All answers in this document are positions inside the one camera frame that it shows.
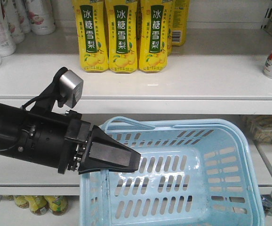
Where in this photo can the yellow pear drink bottle middle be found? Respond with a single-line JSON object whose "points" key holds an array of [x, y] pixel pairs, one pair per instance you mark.
{"points": [[121, 16]]}

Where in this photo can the clear cookie box yellow label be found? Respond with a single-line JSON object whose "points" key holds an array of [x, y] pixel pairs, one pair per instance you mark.
{"points": [[258, 127]]}

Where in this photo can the yellow lemon tea bottle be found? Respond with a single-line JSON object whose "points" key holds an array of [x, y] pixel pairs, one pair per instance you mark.
{"points": [[57, 204], [21, 202], [37, 204]]}

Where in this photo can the white peach drink bottle middle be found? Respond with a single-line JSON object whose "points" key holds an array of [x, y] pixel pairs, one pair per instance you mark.
{"points": [[7, 45]]}

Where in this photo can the yellow pear drink bottle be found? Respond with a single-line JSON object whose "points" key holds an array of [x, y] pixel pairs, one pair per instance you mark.
{"points": [[90, 24], [153, 53], [121, 16]]}

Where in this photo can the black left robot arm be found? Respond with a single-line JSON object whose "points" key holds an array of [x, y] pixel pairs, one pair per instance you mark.
{"points": [[11, 118]]}

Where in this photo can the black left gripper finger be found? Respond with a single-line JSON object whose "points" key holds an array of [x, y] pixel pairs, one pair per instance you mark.
{"points": [[104, 153]]}

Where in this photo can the yellow pear drink bottle left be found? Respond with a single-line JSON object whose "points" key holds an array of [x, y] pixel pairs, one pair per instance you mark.
{"points": [[90, 24]]}

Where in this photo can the white store shelving unit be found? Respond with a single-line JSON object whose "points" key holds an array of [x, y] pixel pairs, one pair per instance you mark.
{"points": [[218, 70]]}

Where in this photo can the white peach drink bottle right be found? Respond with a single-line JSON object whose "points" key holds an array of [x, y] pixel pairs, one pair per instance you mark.
{"points": [[41, 16]]}

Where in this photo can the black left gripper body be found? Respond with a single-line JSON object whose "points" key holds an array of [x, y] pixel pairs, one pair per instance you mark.
{"points": [[51, 139]]}

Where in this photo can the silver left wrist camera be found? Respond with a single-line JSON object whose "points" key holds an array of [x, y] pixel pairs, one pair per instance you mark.
{"points": [[70, 88]]}

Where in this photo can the yellow pear drink bottle right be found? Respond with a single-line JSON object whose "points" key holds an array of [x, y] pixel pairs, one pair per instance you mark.
{"points": [[153, 53]]}

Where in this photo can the light blue plastic basket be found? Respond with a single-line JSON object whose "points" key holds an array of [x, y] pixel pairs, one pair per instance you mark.
{"points": [[191, 173]]}

